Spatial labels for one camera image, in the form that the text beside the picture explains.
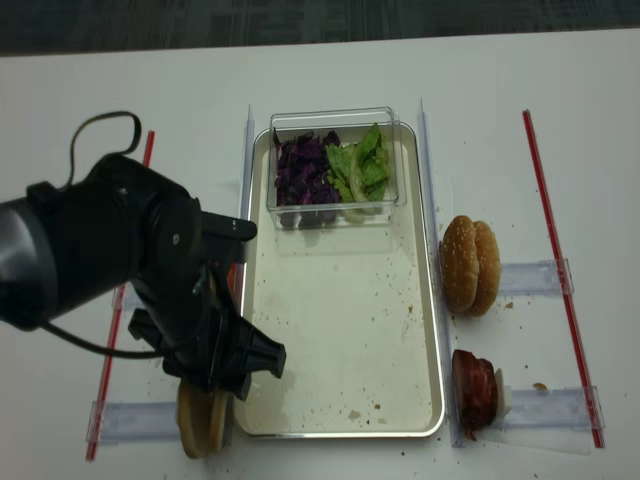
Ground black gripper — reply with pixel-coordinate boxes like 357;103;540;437
128;212;286;400

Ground bun half cut side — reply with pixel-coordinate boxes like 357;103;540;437
208;390;229;453

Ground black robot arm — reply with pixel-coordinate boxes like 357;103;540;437
1;154;286;399

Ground green lettuce leaves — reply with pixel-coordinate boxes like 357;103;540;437
326;123;391;204

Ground dark red meat patties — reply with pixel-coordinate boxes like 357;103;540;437
452;349;499;441

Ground bun half outer left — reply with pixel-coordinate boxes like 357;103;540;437
176;379;212;459

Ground silver metal tray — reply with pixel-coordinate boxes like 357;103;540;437
235;125;445;438

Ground left upper clear crossbar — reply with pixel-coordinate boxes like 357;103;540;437
112;284;144;312

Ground clear crossbar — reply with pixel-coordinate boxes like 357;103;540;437
498;259;574;296
112;284;144;312
495;386;605;430
86;402;180;444

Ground left lower clear crossbar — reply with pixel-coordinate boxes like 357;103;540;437
86;402;180;444

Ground purple cabbage pieces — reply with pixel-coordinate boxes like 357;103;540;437
273;130;341;207

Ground left red strip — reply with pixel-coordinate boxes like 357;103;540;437
84;130;156;462

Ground red strip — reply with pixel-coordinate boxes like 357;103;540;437
522;109;606;449
84;130;156;462

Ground left long clear divider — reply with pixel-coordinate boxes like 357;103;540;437
219;104;256;449

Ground long clear divider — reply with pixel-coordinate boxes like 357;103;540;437
219;104;256;449
417;99;464;448

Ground clear plastic container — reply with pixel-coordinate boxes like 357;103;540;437
265;107;407;230

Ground sesame bun top front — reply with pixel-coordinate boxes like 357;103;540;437
439;215;480;313

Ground sesame bun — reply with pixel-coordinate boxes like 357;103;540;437
467;221;501;317
439;215;480;313

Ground right long clear divider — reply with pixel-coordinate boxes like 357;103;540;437
417;99;464;448

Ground white onion slice right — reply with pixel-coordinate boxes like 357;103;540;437
494;368;512;423

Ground sesame bun top rear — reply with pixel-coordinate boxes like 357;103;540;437
467;221;501;317

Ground right upper clear crossbar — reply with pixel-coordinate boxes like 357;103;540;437
498;259;574;296

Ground right lower clear crossbar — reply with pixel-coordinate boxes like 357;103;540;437
495;386;605;430

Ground right red strip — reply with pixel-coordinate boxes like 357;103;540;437
522;109;606;449

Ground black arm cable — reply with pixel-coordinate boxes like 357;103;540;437
39;111;166;360

